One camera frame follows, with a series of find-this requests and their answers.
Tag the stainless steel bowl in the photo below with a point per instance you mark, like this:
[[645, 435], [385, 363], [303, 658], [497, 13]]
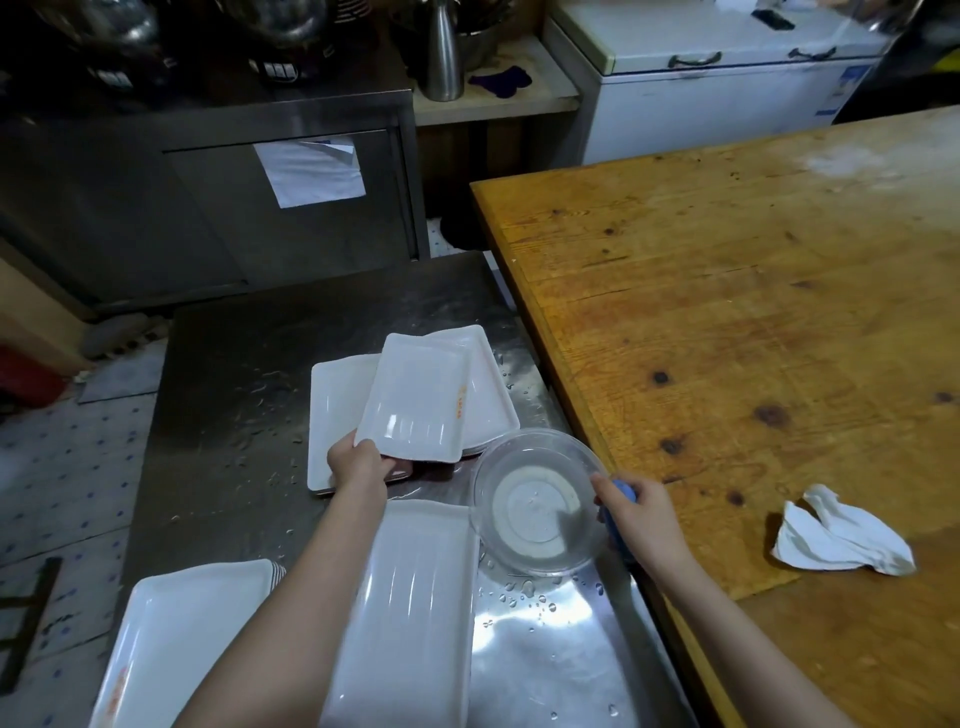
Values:
[[480, 26]]

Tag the red container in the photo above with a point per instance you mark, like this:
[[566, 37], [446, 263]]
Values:
[[26, 379]]

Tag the person's left thumb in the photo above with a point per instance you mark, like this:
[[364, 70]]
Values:
[[366, 445]]

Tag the person's right forearm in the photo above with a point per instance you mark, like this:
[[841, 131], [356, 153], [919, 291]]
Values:
[[735, 645]]

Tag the person's right thumb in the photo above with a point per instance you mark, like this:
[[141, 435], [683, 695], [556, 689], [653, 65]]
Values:
[[604, 491]]

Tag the clear glass bowl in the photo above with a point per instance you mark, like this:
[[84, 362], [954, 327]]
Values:
[[536, 502]]

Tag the person's left forearm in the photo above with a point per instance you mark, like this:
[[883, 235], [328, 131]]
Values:
[[300, 615]]

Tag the purple cloth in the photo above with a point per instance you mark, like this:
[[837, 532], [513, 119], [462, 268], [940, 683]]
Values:
[[501, 81]]

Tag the crumpled white cloth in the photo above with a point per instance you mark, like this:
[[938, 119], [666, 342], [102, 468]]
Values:
[[840, 536]]

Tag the small black object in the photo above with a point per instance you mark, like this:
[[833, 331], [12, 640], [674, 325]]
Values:
[[772, 19]]

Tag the stainless steel bottle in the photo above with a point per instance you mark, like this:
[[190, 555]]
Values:
[[441, 52]]

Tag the white paper sheet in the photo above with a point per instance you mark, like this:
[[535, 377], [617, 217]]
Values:
[[309, 172]]

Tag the person's right hand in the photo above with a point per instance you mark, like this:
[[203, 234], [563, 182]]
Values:
[[645, 521]]

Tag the black steel cooker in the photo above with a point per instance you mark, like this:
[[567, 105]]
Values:
[[112, 37], [281, 37]]

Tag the person's left hand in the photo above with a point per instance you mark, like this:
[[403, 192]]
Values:
[[358, 469]]

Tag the white chest freezer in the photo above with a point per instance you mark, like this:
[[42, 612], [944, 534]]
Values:
[[697, 97]]

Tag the white rectangular plate orange mark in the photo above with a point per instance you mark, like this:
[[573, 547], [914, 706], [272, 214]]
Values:
[[412, 397]]

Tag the beige wooden counter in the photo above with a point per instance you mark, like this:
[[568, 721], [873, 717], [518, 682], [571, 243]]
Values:
[[517, 90]]

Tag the large white rectangular plate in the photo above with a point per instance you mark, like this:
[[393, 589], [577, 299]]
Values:
[[412, 615]]

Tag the stack of white rectangular plates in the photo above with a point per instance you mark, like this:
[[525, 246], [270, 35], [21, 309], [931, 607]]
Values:
[[180, 645]]

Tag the stainless steel cabinet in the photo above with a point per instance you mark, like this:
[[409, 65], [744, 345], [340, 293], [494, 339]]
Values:
[[187, 210]]

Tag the blue sponge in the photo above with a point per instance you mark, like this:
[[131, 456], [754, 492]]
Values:
[[624, 493]]

